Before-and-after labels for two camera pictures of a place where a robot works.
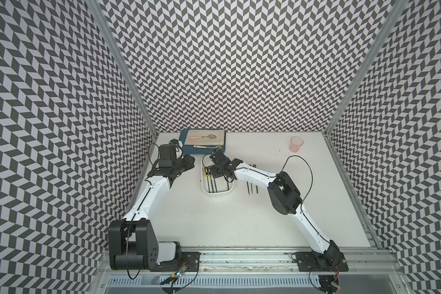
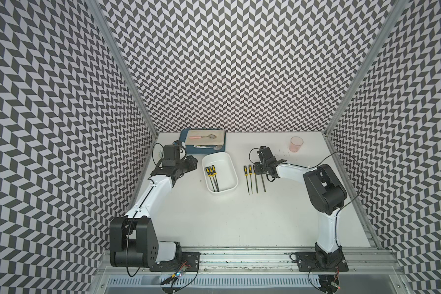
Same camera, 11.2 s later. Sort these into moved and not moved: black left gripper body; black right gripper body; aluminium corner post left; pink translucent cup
Moved: black right gripper body
Not moved: pink translucent cup; aluminium corner post left; black left gripper body
